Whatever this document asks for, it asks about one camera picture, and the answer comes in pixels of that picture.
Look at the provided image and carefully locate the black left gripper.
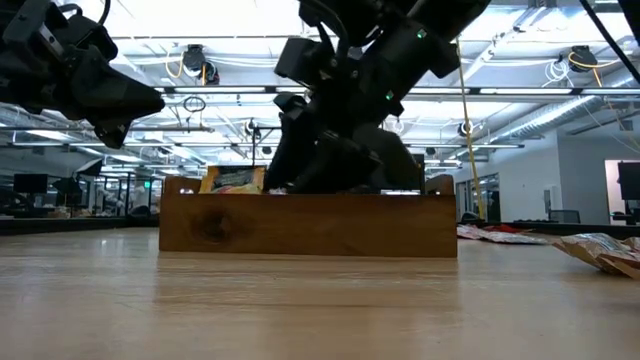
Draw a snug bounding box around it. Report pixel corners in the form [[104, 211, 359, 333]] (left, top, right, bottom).
[[0, 0, 166, 150]]

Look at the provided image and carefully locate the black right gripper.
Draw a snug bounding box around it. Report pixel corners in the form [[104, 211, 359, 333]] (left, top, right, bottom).
[[263, 53, 420, 195]]

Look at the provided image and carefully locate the wooden three-compartment tray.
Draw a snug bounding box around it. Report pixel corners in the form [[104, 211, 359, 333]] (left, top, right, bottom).
[[158, 173, 459, 259]]

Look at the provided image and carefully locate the red tea packet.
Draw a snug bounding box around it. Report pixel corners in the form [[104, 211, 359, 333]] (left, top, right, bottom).
[[482, 223, 534, 235]]

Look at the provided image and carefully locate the black mesh computer case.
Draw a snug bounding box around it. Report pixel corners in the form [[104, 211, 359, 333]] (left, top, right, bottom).
[[412, 152, 427, 194]]

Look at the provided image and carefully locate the long ceiling light bar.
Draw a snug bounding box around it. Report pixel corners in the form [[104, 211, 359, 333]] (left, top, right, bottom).
[[0, 84, 640, 97]]

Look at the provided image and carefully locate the black monitor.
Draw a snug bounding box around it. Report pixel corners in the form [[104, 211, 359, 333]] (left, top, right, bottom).
[[13, 173, 49, 195], [617, 162, 640, 201]]

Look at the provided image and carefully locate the black office chair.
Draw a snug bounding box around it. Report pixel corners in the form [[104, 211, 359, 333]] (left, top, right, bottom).
[[547, 208, 582, 225]]

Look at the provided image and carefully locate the black ceiling cable reel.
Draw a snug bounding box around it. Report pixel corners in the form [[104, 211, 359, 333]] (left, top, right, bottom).
[[567, 44, 599, 74], [180, 43, 221, 86]]

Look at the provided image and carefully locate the silver ventilation duct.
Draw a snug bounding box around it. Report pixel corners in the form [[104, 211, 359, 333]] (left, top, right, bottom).
[[492, 64, 640, 144]]

